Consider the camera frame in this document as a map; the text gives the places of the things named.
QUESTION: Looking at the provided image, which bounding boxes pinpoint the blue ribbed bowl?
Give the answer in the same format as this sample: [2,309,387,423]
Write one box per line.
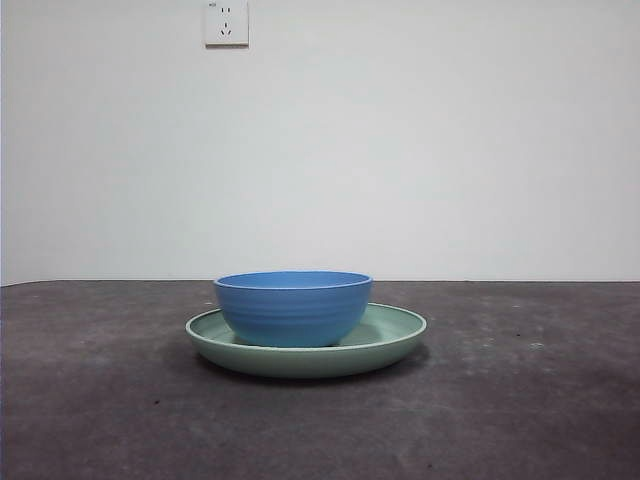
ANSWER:
[213,270,375,347]

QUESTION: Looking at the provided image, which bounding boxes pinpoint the pale green plate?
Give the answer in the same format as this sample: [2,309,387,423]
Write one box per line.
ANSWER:
[185,302,429,379]

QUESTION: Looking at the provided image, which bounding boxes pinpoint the white wall socket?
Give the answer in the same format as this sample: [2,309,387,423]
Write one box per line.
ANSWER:
[204,0,250,50]

